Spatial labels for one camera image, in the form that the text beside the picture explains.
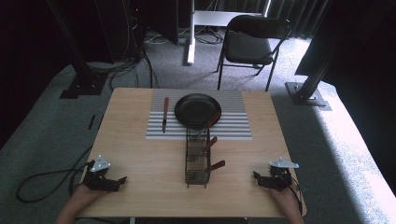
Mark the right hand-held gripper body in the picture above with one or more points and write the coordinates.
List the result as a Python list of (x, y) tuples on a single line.
[(281, 176)]

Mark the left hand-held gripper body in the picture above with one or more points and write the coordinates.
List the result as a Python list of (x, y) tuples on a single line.
[(97, 179)]

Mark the person's left hand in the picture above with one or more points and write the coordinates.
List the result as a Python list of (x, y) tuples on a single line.
[(86, 193)]

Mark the person's right hand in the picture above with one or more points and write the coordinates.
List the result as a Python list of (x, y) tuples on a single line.
[(285, 199)]

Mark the grey striped placemat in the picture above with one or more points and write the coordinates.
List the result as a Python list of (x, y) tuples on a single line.
[(236, 118)]

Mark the black metal stand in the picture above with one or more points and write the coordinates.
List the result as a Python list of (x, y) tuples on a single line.
[(308, 93), (81, 77)]

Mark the black round plate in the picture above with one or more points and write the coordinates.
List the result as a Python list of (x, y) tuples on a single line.
[(195, 109)]

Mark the black folding chair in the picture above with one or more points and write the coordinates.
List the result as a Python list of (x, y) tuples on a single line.
[(249, 46)]

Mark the white desk frame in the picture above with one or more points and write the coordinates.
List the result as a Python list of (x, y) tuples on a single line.
[(191, 37)]

